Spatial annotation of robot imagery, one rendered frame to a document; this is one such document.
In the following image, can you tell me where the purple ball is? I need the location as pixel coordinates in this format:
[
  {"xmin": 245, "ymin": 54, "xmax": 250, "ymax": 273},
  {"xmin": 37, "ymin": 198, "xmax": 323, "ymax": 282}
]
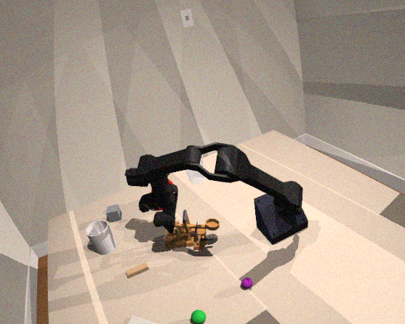
[{"xmin": 241, "ymin": 278, "xmax": 252, "ymax": 288}]

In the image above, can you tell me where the white plastic cup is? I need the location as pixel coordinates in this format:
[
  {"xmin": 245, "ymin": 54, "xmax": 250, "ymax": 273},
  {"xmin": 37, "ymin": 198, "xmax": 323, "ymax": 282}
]
[{"xmin": 185, "ymin": 155, "xmax": 204, "ymax": 185}]

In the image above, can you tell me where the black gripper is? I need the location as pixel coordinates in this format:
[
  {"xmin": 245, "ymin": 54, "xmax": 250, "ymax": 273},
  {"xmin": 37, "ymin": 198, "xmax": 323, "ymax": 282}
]
[{"xmin": 151, "ymin": 183, "xmax": 178, "ymax": 234}]

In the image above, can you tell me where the white flat slab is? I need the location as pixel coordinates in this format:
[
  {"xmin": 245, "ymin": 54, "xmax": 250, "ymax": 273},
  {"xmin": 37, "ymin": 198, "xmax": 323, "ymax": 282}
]
[{"xmin": 128, "ymin": 315, "xmax": 158, "ymax": 324}]

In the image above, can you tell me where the green ball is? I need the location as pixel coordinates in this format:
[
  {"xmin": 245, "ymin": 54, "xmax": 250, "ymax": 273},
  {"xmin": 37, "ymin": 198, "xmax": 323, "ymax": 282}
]
[{"xmin": 191, "ymin": 309, "xmax": 206, "ymax": 324}]

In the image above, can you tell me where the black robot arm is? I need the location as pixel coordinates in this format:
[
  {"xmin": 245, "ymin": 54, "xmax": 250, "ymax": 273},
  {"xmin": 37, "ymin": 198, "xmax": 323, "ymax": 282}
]
[{"xmin": 124, "ymin": 142, "xmax": 302, "ymax": 217}]

